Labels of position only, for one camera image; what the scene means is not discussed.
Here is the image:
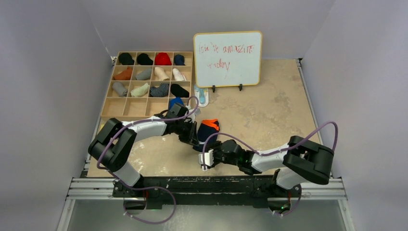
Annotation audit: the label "black rolled garment far left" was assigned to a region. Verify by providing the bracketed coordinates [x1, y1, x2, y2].
[117, 52, 135, 65]

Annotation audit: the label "white rolled garment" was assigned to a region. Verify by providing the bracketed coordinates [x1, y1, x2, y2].
[172, 68, 187, 81]

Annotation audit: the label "whiteboard with red writing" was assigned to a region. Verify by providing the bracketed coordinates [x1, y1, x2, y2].
[193, 31, 263, 88]

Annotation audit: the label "grey rolled garment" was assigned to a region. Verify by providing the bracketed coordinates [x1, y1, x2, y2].
[135, 68, 152, 81]

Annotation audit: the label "aluminium frame rail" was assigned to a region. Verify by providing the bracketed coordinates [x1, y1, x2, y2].
[57, 178, 356, 231]

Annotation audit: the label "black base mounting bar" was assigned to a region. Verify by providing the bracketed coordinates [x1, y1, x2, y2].
[113, 175, 301, 210]

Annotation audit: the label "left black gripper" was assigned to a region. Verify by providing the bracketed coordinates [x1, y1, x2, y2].
[174, 120, 199, 146]

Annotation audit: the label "white blue whiteboard eraser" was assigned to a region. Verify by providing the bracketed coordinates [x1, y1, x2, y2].
[194, 85, 209, 107]

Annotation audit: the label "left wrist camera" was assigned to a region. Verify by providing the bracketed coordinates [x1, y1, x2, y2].
[187, 108, 201, 122]

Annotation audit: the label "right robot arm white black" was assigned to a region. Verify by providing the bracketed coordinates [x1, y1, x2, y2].
[199, 136, 334, 196]

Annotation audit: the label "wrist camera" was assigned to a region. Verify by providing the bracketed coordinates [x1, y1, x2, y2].
[198, 150, 214, 171]
[187, 108, 201, 122]

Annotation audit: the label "grey underwear cream waistband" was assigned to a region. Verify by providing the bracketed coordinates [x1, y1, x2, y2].
[112, 82, 128, 97]

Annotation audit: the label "navy striped rolled garment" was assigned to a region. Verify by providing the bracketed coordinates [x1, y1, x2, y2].
[149, 83, 170, 98]

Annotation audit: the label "light green rolled garment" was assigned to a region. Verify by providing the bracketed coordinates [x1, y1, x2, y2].
[130, 83, 150, 97]

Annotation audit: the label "black rolled garment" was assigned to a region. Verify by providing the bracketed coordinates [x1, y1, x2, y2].
[136, 53, 153, 65]
[117, 52, 135, 65]

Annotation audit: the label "beige rolled garment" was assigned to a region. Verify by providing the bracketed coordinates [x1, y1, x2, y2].
[154, 67, 170, 81]

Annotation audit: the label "navy rolled garment top row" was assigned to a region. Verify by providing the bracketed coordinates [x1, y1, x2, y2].
[174, 54, 185, 65]

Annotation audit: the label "black rolled garment third row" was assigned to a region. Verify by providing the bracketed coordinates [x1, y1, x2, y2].
[170, 84, 190, 98]

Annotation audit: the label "navy orange boxer briefs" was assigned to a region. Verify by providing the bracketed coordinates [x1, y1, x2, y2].
[192, 119, 220, 152]

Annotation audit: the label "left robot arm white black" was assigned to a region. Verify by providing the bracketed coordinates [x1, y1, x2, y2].
[88, 103, 199, 197]

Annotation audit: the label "red rolled garment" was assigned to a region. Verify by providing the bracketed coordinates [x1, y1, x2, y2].
[154, 52, 172, 65]

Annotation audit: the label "rust orange rolled garment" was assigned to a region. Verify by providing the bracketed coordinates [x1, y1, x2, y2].
[113, 67, 133, 81]

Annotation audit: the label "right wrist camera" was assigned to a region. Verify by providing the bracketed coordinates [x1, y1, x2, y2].
[198, 150, 214, 171]

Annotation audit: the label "blue rolled garment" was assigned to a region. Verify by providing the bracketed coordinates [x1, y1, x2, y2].
[168, 97, 184, 109]

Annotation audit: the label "wooden compartment organizer tray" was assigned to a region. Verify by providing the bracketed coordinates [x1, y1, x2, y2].
[100, 51, 195, 121]

